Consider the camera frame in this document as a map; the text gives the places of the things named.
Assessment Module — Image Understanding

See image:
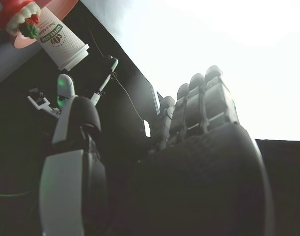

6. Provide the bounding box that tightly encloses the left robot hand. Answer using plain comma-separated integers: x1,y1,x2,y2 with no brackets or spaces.
38,64,276,236

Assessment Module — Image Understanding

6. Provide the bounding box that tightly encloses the white paper coffee cup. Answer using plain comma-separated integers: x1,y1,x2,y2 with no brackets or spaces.
35,6,90,71

